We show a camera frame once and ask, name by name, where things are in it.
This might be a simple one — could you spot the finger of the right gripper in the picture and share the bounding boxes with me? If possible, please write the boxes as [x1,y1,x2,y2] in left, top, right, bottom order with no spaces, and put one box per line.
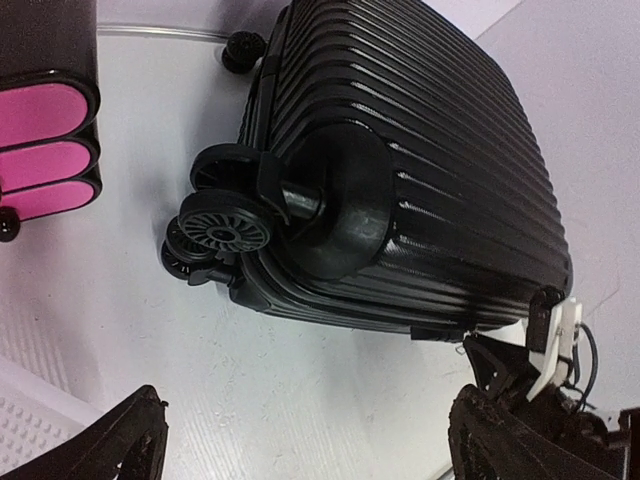
[463,334,539,400]

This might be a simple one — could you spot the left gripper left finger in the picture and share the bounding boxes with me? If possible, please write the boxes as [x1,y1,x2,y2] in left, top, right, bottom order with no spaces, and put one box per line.
[1,385,168,480]

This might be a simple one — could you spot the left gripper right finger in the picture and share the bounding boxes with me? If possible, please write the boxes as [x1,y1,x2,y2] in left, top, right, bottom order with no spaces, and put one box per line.
[449,385,613,479]

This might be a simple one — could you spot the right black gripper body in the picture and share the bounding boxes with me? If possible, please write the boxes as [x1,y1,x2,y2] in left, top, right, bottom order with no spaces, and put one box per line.
[529,287,639,450]

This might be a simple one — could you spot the black ribbed hard-shell suitcase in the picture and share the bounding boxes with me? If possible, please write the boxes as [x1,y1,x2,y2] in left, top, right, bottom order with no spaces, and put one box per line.
[160,1,573,342]

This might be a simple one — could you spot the white perforated plastic basket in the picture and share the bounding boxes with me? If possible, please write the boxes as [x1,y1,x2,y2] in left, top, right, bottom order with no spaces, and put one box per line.
[0,299,109,451]

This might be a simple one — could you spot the black pink three-drawer organizer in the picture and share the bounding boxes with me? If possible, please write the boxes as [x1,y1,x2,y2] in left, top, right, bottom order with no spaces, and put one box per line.
[1,1,102,243]

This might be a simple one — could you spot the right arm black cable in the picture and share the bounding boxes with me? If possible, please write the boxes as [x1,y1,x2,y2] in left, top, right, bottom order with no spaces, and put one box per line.
[564,322,601,411]

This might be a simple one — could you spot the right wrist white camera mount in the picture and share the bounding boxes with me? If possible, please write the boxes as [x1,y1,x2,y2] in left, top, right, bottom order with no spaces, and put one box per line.
[526,297,583,402]

